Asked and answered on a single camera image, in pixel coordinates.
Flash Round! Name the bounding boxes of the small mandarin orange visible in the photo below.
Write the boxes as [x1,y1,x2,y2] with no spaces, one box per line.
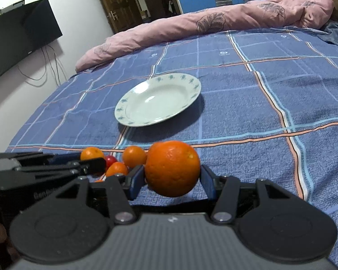
[80,146,105,161]

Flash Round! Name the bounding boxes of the red cherry tomato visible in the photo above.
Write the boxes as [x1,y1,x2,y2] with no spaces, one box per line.
[104,155,118,170]

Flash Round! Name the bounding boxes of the small orange kumquat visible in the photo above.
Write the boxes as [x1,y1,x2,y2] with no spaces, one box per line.
[105,162,129,177]

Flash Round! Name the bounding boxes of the small tangerine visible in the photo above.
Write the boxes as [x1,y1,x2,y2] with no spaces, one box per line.
[122,146,147,168]

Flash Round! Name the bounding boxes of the large orange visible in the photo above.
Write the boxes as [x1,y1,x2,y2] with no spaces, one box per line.
[145,140,201,198]

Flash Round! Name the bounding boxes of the white floral plate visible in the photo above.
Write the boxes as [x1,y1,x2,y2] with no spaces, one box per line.
[115,73,201,127]

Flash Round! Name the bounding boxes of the blue plaid bedsheet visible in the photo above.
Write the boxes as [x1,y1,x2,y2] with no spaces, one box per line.
[6,25,338,270]

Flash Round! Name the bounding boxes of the brown wooden door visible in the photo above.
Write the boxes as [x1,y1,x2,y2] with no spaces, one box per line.
[100,0,143,34]

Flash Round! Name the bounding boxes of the pink floral comforter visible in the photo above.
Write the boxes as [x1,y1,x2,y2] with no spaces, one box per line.
[75,0,334,72]

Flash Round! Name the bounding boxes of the grey blue blanket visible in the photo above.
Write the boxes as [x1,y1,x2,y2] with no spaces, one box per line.
[317,20,338,46]

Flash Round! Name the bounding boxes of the television cables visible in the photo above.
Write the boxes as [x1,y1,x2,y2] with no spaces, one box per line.
[16,44,68,88]

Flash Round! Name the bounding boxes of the black wall television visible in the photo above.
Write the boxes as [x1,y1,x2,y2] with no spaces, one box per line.
[0,0,63,76]

